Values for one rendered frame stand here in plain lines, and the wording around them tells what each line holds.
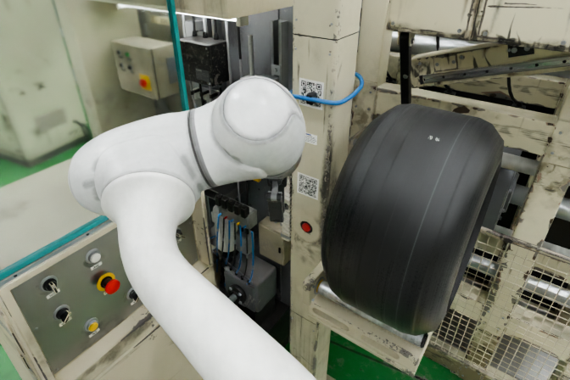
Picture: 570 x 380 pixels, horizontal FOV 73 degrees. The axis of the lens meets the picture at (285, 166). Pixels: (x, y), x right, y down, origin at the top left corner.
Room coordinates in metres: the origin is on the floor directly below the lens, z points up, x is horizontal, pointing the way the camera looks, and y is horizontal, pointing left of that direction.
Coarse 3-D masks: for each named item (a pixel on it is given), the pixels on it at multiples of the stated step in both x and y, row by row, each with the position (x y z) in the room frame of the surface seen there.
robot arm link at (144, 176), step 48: (96, 144) 0.40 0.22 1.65; (144, 144) 0.38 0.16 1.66; (192, 144) 0.39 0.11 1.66; (96, 192) 0.36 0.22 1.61; (144, 192) 0.33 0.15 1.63; (192, 192) 0.36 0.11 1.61; (144, 240) 0.29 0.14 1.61; (144, 288) 0.24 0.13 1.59; (192, 288) 0.23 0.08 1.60; (192, 336) 0.19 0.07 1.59; (240, 336) 0.19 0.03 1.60
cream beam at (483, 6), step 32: (416, 0) 1.09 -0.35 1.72; (448, 0) 1.04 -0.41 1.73; (480, 0) 1.00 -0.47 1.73; (512, 0) 0.96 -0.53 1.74; (544, 0) 0.93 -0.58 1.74; (416, 32) 1.08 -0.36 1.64; (448, 32) 1.03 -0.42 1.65; (480, 32) 0.99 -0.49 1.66; (512, 32) 0.95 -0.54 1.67; (544, 32) 0.91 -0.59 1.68
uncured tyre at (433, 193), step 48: (384, 144) 0.78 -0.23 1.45; (432, 144) 0.76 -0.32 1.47; (480, 144) 0.75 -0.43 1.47; (336, 192) 0.76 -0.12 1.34; (384, 192) 0.69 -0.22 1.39; (432, 192) 0.66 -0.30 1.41; (480, 192) 0.66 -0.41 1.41; (336, 240) 0.68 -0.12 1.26; (384, 240) 0.63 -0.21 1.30; (432, 240) 0.59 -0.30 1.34; (336, 288) 0.68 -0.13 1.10; (384, 288) 0.60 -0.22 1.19; (432, 288) 0.56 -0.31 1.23
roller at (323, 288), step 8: (320, 288) 0.85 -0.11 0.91; (328, 288) 0.84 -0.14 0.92; (328, 296) 0.82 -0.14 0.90; (336, 296) 0.81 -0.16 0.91; (344, 304) 0.79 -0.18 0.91; (360, 312) 0.76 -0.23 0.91; (376, 320) 0.73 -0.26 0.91; (384, 328) 0.72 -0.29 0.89; (392, 328) 0.71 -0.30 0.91; (400, 336) 0.69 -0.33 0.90; (408, 336) 0.68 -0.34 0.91; (416, 336) 0.67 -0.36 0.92; (424, 336) 0.67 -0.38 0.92; (416, 344) 0.66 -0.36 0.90; (424, 344) 0.66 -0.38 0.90
